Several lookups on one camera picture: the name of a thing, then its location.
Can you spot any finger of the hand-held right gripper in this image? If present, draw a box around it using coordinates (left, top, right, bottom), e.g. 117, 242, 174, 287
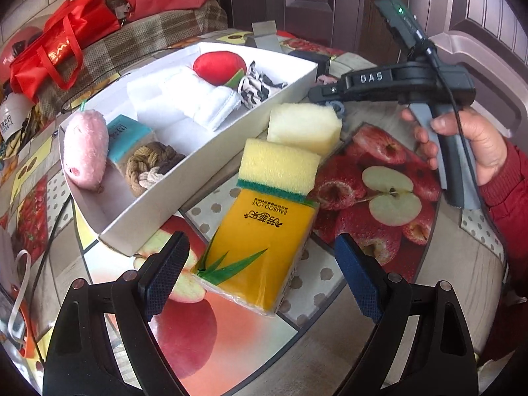
309, 83, 400, 105
342, 66, 397, 91

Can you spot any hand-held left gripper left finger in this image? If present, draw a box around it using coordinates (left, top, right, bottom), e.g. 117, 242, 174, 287
42, 231, 190, 396

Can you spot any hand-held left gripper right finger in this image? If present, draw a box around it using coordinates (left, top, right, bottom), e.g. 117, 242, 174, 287
334, 233, 479, 396

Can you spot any grey blue hair tie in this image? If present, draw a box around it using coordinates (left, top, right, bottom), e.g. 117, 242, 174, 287
324, 98, 346, 119

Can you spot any pale yellow foam sponge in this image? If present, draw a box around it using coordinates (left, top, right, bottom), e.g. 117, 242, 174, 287
267, 103, 343, 157

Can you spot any white cardboard box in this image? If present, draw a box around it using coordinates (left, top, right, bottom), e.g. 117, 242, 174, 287
58, 41, 318, 256

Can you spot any yellow tissue pack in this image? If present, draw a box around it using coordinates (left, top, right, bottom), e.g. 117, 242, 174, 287
195, 187, 320, 318

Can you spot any yellow green scouring sponge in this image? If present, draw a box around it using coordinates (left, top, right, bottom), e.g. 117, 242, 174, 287
236, 138, 321, 205

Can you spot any person's right forearm red sleeve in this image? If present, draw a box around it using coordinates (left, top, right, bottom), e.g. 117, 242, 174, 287
478, 138, 528, 265

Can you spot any person's right hand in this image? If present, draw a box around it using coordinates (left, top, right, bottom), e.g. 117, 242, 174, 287
402, 106, 511, 186

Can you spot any pink plastic chair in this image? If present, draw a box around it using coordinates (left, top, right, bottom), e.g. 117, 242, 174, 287
429, 29, 528, 149

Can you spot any black power adapter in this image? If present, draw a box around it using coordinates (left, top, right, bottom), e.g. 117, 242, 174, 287
289, 50, 331, 76

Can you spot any fruit print tablecloth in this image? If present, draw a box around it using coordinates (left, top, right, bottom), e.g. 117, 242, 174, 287
0, 29, 512, 396

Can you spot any zebra print cloth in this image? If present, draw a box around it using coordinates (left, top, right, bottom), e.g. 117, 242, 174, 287
237, 61, 288, 107

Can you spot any brown wooden door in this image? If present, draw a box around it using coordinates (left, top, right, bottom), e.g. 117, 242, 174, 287
206, 0, 454, 56

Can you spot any white folded card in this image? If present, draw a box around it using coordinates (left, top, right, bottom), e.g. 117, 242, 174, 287
247, 20, 286, 51

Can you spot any red round plush toy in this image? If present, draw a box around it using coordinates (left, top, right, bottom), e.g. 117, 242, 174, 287
193, 50, 248, 89

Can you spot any blue wrapped sponge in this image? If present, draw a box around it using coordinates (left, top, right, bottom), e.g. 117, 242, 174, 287
106, 114, 159, 170

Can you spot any pink plush mouse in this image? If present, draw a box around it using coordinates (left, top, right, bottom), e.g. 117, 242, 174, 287
64, 108, 110, 193

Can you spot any plaid blanket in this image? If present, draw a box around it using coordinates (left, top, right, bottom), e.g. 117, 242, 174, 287
20, 0, 229, 112

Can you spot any red gift bag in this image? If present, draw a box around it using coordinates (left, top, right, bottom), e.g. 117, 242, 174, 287
9, 0, 123, 102

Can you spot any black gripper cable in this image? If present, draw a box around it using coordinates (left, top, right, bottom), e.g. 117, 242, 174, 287
412, 29, 483, 211

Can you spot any brown rope knot toy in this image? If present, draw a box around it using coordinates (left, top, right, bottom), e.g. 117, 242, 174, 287
124, 141, 186, 197

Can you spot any thin black table cable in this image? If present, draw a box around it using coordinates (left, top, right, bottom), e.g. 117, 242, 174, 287
31, 192, 75, 364

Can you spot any white strap loop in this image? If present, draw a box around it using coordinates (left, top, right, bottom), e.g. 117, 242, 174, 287
7, 249, 34, 342

